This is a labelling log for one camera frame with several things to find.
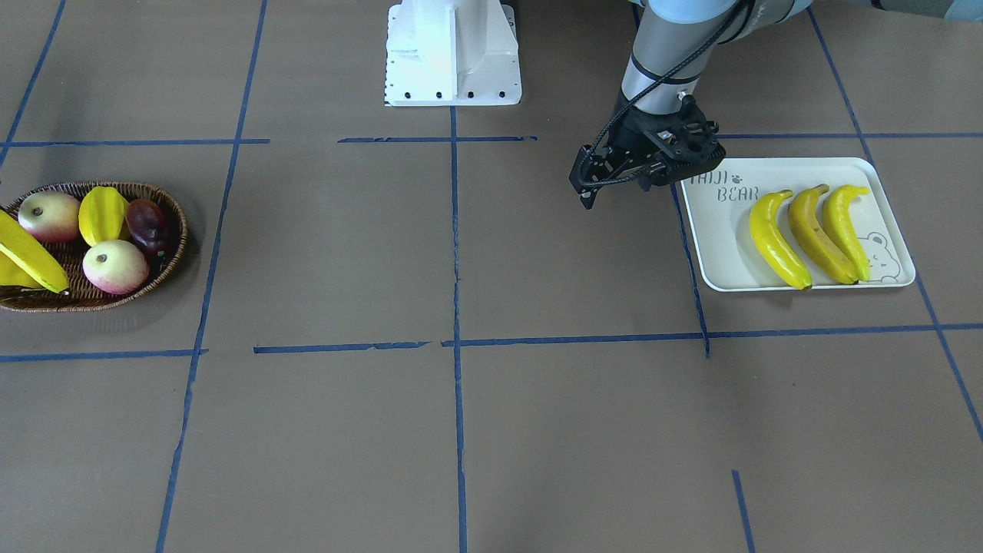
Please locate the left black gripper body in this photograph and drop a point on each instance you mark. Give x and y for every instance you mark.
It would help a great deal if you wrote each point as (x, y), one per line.
(630, 135)

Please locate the brown wicker basket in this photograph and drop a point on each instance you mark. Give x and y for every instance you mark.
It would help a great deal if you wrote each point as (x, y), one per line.
(83, 295)

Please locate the white pedestal column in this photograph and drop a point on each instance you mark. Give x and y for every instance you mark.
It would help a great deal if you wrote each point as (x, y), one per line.
(452, 53)

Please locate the yellow banana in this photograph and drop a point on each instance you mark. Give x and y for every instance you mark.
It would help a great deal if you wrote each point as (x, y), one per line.
(839, 226)
(29, 254)
(774, 249)
(812, 238)

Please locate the pink apple far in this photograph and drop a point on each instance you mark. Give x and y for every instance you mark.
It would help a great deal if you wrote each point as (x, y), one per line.
(50, 216)

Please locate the white bear tray plate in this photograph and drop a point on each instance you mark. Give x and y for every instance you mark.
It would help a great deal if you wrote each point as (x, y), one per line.
(718, 205)

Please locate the dark purple fruit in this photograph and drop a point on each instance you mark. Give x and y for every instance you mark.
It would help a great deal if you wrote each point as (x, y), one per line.
(148, 227)

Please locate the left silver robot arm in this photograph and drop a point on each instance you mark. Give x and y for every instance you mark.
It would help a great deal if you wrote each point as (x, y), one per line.
(673, 44)

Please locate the yellow star fruit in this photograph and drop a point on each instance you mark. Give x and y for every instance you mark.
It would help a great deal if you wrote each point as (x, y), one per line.
(102, 215)

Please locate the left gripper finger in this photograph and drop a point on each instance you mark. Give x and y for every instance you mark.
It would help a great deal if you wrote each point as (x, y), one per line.
(652, 174)
(594, 169)

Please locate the pink apple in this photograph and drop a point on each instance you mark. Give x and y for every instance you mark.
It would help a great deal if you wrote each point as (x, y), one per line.
(50, 216)
(116, 267)

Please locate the pink apple near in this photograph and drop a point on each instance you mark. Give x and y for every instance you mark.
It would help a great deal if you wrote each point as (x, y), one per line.
(116, 267)

